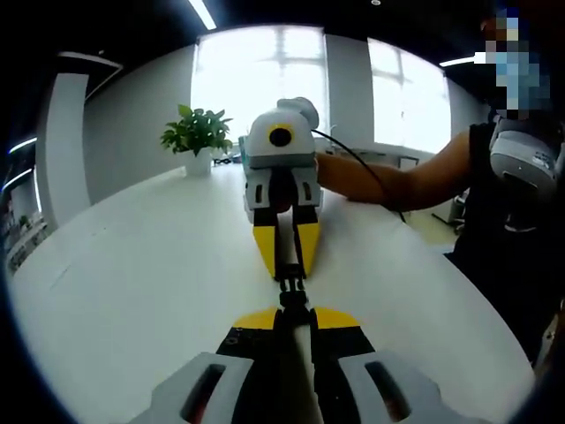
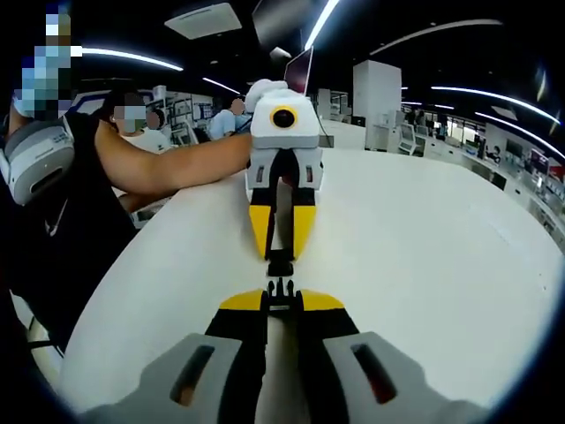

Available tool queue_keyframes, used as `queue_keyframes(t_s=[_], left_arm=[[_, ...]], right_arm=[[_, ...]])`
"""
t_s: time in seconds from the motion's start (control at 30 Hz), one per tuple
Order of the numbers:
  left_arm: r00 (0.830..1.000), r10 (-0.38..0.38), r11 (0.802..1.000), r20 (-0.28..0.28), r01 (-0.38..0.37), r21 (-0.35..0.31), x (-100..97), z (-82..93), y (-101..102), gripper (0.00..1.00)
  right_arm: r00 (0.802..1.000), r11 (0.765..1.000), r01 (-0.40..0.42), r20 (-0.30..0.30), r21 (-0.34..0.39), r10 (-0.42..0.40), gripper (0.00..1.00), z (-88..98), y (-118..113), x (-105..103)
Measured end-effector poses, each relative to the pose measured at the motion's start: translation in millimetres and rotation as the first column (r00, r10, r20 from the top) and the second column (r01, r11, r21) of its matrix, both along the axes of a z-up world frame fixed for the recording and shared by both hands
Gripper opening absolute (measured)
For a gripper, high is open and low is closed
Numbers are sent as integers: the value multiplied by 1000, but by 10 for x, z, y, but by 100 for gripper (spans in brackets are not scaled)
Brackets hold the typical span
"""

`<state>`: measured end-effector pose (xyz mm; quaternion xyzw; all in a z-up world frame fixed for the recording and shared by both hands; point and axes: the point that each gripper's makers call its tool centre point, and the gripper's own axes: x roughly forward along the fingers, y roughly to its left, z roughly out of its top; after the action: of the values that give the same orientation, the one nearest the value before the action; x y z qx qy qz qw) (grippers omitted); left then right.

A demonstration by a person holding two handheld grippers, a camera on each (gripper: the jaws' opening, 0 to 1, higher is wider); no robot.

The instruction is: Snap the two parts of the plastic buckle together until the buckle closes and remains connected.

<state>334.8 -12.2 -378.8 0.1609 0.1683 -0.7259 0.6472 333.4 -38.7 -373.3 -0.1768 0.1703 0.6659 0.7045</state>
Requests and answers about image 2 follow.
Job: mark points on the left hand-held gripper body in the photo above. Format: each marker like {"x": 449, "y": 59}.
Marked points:
{"x": 265, "y": 132}

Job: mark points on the white square pillar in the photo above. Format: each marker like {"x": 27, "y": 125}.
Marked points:
{"x": 377, "y": 97}

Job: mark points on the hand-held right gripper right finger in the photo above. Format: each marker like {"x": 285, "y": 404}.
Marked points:
{"x": 335, "y": 353}

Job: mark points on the ceiling air conditioner unit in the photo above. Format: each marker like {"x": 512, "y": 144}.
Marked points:
{"x": 205, "y": 20}

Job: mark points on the white grey worn device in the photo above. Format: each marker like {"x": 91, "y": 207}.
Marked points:
{"x": 35, "y": 154}

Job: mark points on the open laptop screen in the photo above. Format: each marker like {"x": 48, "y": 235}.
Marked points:
{"x": 298, "y": 73}

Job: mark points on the person in black shirt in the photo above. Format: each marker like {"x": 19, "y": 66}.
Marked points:
{"x": 79, "y": 229}

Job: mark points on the black plastic buckle socket part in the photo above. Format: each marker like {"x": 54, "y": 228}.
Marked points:
{"x": 280, "y": 263}

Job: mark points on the row of display shelves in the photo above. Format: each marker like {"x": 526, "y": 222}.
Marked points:
{"x": 516, "y": 168}

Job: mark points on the black plastic buckle prong part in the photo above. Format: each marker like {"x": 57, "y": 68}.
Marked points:
{"x": 279, "y": 298}

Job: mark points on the white kiosk machine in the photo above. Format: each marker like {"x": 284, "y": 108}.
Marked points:
{"x": 410, "y": 139}

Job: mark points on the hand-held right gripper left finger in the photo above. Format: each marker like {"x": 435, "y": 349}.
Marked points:
{"x": 220, "y": 353}

